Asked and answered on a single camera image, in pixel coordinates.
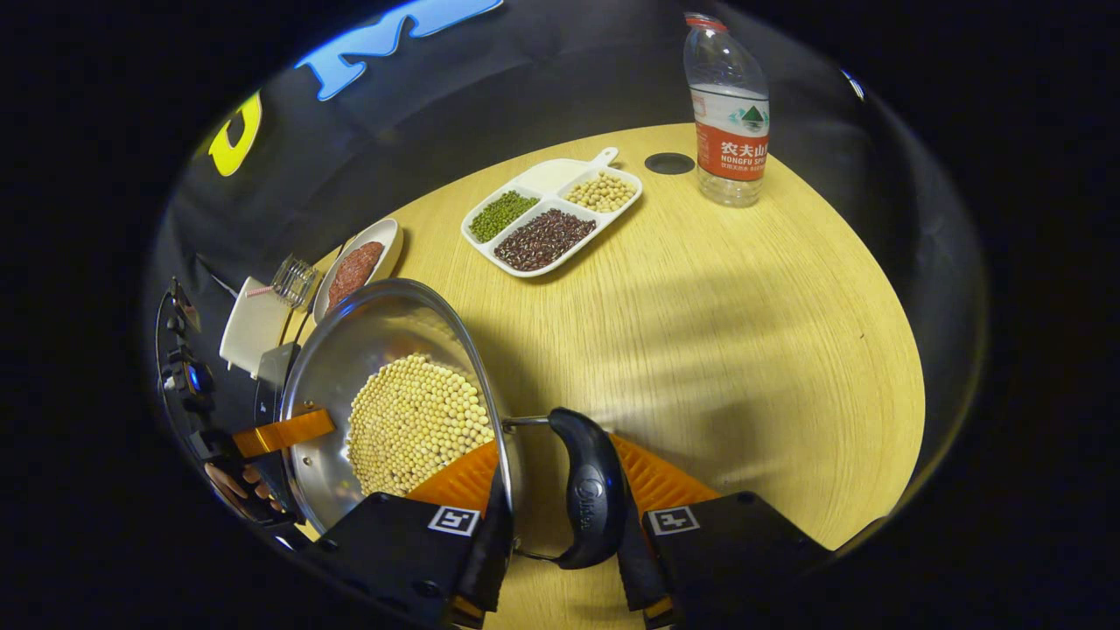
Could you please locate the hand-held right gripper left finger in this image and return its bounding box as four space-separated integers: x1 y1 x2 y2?
306 437 517 630

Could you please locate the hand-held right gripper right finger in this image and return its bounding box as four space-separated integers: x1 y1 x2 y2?
610 433 832 630

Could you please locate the black induction cooktop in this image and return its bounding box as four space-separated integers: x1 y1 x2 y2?
254 343 304 423

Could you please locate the steel pot with black handle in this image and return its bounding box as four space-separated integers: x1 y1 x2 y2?
280 278 627 571

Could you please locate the large layer of soybeans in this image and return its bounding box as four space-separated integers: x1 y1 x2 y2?
347 353 496 497

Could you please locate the brown steak piece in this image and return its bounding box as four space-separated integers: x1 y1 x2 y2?
326 262 368 309
341 241 386 285

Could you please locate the round white plate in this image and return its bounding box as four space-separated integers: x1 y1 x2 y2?
312 218 404 325

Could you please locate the heap of green mung beans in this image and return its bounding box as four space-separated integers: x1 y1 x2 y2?
469 191 541 244

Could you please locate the heap of dark red beans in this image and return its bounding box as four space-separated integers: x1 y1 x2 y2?
494 208 598 271

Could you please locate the white divided dish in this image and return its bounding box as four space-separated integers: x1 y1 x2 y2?
461 147 644 279

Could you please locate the small heap of soybeans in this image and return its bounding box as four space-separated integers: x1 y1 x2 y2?
564 172 637 214

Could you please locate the clear water bottle red label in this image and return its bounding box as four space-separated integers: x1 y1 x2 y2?
683 12 771 208

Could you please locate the metal wire holder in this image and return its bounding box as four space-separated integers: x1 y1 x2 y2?
271 254 323 312

